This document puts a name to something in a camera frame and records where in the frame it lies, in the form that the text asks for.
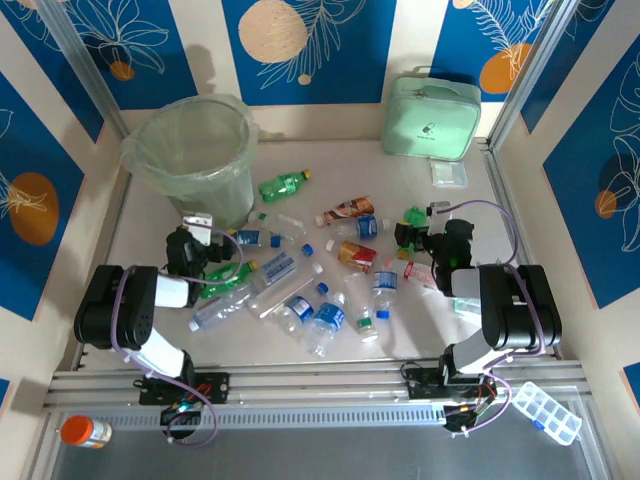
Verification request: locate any clear blue label white cap bottle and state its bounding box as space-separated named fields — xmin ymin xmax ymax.
xmin=302 ymin=291 xmax=348 ymax=358

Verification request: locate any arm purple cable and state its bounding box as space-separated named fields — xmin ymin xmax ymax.
xmin=439 ymin=199 xmax=547 ymax=437
xmin=110 ymin=224 xmax=245 ymax=447

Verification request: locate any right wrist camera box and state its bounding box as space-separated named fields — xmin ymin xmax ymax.
xmin=427 ymin=201 xmax=452 ymax=236

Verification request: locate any clear bottle dark blue label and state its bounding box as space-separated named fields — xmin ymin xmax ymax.
xmin=330 ymin=214 xmax=392 ymax=240

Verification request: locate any clear bottle green label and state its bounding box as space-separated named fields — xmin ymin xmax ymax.
xmin=343 ymin=271 xmax=381 ymax=345

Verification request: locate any black wired control board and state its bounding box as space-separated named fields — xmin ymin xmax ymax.
xmin=442 ymin=399 xmax=499 ymax=434
xmin=159 ymin=402 xmax=204 ymax=426

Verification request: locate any orange lid pill jar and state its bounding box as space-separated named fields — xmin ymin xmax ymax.
xmin=59 ymin=414 xmax=114 ymax=450

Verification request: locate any small bottle mountain print label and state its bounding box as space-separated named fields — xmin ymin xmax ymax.
xmin=227 ymin=228 xmax=281 ymax=250

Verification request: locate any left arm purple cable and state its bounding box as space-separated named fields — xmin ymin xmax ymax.
xmin=110 ymin=224 xmax=245 ymax=447

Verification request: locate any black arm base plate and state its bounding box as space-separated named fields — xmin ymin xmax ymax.
xmin=402 ymin=367 xmax=501 ymax=401
xmin=137 ymin=372 xmax=231 ymax=406

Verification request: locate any crushed clear bottle blue cap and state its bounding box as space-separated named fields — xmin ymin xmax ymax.
xmin=188 ymin=292 xmax=254 ymax=332

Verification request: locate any grey slotted cable duct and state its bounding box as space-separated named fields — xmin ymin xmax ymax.
xmin=107 ymin=403 xmax=446 ymax=431

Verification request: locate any aluminium mounting rail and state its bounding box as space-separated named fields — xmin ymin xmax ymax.
xmin=42 ymin=358 xmax=586 ymax=414

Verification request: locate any brown coffee drink bottle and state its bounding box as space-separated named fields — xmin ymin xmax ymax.
xmin=314 ymin=196 xmax=376 ymax=227

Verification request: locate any square clear bottle green band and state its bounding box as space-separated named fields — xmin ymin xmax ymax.
xmin=248 ymin=210 xmax=309 ymax=239

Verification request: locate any green plastic bottle yellow cap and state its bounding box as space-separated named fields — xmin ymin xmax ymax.
xmin=258 ymin=168 xmax=313 ymax=204
xmin=397 ymin=205 xmax=429 ymax=260
xmin=198 ymin=259 xmax=260 ymax=300

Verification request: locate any clear compartment organizer box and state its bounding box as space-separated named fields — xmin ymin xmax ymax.
xmin=509 ymin=381 xmax=584 ymax=446

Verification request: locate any bottle with red gold label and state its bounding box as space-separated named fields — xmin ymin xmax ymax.
xmin=325 ymin=239 xmax=379 ymax=275

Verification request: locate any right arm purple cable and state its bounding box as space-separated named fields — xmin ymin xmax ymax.
xmin=439 ymin=199 xmax=547 ymax=437

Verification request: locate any aluminium frame post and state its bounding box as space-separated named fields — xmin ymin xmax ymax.
xmin=487 ymin=0 xmax=576 ymax=151
xmin=37 ymin=0 xmax=132 ymax=146

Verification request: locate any small clear plastic sachet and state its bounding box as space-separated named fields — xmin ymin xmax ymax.
xmin=430 ymin=160 xmax=470 ymax=189

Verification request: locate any large clear bottle paper label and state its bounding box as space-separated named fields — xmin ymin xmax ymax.
xmin=246 ymin=263 xmax=325 ymax=320

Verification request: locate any mesh bin with green bag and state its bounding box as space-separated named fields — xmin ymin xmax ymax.
xmin=119 ymin=94 xmax=260 ymax=230

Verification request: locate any aluminium table side rail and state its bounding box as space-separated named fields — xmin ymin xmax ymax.
xmin=72 ymin=172 xmax=134 ymax=371
xmin=479 ymin=139 xmax=564 ymax=361

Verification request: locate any clear soda water bottle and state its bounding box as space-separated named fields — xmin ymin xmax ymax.
xmin=248 ymin=243 xmax=315 ymax=296

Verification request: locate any mint green zip case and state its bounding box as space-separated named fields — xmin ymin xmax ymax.
xmin=382 ymin=65 xmax=483 ymax=162

